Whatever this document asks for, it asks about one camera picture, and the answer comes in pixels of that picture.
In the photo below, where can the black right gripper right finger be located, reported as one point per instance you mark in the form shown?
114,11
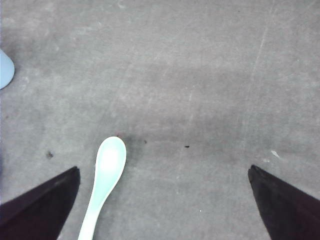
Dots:
287,212

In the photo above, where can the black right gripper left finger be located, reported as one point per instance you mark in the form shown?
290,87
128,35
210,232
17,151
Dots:
40,213

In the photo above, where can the mint green plastic spoon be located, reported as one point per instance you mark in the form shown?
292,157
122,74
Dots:
109,166

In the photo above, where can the light blue plastic cup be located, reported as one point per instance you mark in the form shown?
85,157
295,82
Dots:
7,69

